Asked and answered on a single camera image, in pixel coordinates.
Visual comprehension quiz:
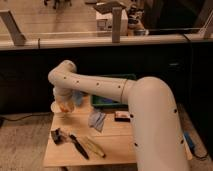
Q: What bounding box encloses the light blue object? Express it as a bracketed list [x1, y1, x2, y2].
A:
[73, 91, 83, 106]

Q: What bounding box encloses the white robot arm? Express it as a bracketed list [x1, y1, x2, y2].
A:
[48, 60, 190, 171]

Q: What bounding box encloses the white cardboard box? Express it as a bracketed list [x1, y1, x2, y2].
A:
[96, 10, 128, 36]

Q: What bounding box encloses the white paper cup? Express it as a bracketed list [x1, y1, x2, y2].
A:
[50, 102, 62, 113]

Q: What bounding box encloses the orange apple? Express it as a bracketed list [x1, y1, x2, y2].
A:
[59, 102, 74, 113]

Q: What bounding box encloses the black metal clip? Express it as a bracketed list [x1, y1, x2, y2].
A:
[51, 128, 68, 145]

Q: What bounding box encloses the small dark box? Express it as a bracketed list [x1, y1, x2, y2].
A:
[114, 111, 130, 122]

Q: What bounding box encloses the blue grey cloth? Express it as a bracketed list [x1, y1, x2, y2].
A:
[88, 110, 106, 132]

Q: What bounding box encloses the green plastic bin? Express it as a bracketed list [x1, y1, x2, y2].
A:
[90, 73, 136, 109]

